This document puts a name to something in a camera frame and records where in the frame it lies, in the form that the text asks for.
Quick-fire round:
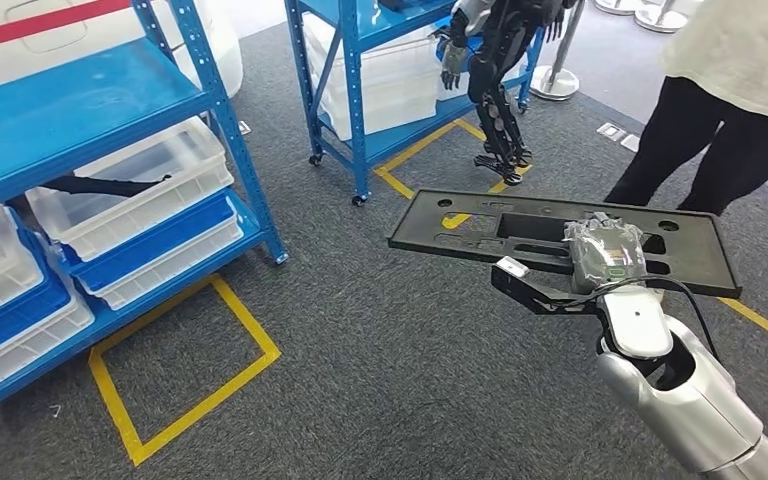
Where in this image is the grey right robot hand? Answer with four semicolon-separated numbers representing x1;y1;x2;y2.
562;211;648;296

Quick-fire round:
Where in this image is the black plastic plate frame part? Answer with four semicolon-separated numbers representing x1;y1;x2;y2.
387;188;743;300

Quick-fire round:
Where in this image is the blue metal shelf rack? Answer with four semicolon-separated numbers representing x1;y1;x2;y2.
0;0;291;465
283;0;548;207

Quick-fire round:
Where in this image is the chrome stanchion with round base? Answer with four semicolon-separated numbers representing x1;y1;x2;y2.
530;0;587;102
592;0;638;17
634;0;690;34

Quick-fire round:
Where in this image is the black humanoid robot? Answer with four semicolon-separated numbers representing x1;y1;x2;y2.
438;0;581;187

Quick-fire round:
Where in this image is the person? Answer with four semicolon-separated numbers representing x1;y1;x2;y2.
603;0;768;217

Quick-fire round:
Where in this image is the large translucent storage bin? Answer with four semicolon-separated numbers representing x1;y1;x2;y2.
301;11;442;142

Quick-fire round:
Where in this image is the white plastic bin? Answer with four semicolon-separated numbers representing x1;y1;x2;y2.
0;291;96;409
95;215;246;313
0;203;46;331
24;115;236;263

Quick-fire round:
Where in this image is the blue plastic bin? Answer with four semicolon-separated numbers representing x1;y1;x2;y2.
59;188;240;296
0;221;74;372

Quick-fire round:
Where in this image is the red barrier belt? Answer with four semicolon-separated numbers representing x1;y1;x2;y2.
0;0;135;58

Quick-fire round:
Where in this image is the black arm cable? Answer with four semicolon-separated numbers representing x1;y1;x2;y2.
556;274;722;362

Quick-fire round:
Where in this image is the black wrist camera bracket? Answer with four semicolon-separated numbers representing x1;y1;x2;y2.
489;264;614;318

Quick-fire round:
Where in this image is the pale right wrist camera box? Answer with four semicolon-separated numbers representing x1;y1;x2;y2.
495;256;531;280

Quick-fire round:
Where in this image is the black bracket part in bin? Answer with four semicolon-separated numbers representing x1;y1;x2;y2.
39;173;173;199

